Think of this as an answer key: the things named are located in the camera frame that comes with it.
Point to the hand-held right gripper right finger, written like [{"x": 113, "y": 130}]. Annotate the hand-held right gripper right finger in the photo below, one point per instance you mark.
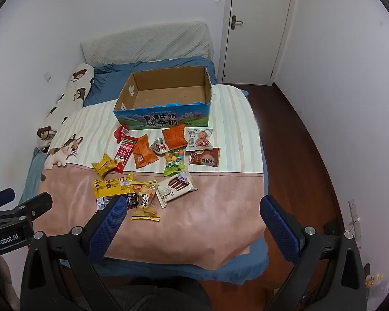
[{"x": 278, "y": 230}]

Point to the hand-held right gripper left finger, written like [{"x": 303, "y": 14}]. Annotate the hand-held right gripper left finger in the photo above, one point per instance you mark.
[{"x": 108, "y": 226}]

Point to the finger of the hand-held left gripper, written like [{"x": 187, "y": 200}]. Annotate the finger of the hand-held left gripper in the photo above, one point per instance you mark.
[
  {"x": 1, "y": 198},
  {"x": 35, "y": 204}
]

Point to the yellow and black snack packet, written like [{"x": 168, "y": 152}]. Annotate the yellow and black snack packet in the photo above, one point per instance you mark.
[{"x": 113, "y": 186}]

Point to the clear packet of yellow snacks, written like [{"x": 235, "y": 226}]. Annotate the clear packet of yellow snacks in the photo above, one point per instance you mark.
[{"x": 146, "y": 204}]

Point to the long red snack packet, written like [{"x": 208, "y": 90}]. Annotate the long red snack packet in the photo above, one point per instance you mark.
[{"x": 124, "y": 154}]

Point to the white chocolate wafer packet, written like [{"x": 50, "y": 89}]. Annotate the white chocolate wafer packet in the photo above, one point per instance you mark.
[{"x": 176, "y": 189}]

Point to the orange snack packet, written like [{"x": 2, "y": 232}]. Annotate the orange snack packet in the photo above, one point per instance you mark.
[
  {"x": 144, "y": 154},
  {"x": 174, "y": 139}
]

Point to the green candy packet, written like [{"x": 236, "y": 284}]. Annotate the green candy packet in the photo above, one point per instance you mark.
[{"x": 173, "y": 165}]

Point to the brown snack packet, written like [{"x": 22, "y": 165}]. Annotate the brown snack packet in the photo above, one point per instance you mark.
[{"x": 204, "y": 158}]

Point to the printed cardboard box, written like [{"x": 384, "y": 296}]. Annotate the printed cardboard box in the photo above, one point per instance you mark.
[{"x": 162, "y": 121}]

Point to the person's left forearm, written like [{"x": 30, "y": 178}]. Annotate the person's left forearm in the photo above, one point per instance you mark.
[{"x": 8, "y": 285}]

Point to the small yellow snack packet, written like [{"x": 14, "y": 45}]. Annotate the small yellow snack packet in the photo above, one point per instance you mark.
[{"x": 104, "y": 166}]

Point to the striped pink cat print blanket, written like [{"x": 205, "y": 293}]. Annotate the striped pink cat print blanket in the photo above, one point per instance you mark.
[{"x": 194, "y": 230}]

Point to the small white red snack packet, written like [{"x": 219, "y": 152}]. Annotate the small white red snack packet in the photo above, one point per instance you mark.
[{"x": 158, "y": 147}]

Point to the white dog print snack packet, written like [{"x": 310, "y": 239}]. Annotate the white dog print snack packet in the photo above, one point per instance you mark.
[{"x": 199, "y": 140}]

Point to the long bear print pillow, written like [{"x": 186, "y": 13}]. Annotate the long bear print pillow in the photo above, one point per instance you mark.
[{"x": 74, "y": 90}]

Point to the blue bed sheet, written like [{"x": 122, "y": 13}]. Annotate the blue bed sheet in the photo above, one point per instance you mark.
[{"x": 110, "y": 84}]

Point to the light quilted pillow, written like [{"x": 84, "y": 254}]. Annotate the light quilted pillow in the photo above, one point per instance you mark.
[{"x": 149, "y": 43}]

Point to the white door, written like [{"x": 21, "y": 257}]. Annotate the white door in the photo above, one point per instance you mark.
[{"x": 259, "y": 26}]

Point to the white wall socket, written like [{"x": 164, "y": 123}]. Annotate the white wall socket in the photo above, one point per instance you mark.
[{"x": 354, "y": 209}]

